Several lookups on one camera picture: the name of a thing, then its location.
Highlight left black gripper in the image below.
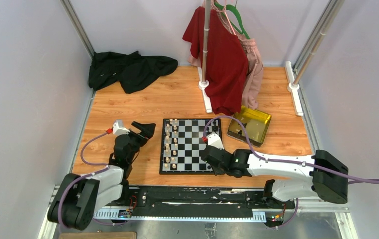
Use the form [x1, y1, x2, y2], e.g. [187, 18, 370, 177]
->
[123, 122, 155, 163]

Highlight black white chess board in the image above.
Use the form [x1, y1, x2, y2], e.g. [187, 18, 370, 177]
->
[159, 118, 222, 175]

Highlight yellow metal tin box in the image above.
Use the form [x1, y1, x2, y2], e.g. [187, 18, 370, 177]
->
[227, 106, 272, 148]

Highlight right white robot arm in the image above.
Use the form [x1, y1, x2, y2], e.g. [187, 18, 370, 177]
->
[200, 146, 349, 208]

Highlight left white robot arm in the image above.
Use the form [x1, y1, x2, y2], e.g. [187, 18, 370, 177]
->
[47, 120, 156, 230]

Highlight white chess pieces rows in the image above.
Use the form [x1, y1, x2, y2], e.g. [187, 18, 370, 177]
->
[162, 119, 178, 170]

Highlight black cloth pile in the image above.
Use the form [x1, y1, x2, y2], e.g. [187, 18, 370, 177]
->
[88, 51, 178, 94]

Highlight white clothes rack stand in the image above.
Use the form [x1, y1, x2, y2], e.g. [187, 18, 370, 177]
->
[198, 0, 213, 113]

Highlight pink garment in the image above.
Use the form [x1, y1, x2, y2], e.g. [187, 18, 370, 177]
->
[182, 1, 264, 109]

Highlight right white rack foot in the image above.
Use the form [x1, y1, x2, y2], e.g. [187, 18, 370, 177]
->
[284, 0, 345, 116]

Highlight red shirt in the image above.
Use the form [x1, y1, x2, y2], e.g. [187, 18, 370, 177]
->
[182, 6, 250, 116]

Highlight green clothes hanger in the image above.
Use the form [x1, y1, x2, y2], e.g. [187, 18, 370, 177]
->
[213, 0, 250, 39]

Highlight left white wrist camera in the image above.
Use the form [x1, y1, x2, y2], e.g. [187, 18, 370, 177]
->
[112, 120, 130, 136]

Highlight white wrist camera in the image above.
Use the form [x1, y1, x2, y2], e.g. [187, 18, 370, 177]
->
[207, 133, 224, 150]
[112, 120, 130, 136]

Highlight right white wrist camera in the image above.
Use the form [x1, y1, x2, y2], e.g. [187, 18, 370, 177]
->
[207, 133, 224, 150]

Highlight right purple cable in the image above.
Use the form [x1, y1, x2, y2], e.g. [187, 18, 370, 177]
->
[202, 115, 379, 185]

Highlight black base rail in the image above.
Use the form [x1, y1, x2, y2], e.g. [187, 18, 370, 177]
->
[94, 186, 295, 222]

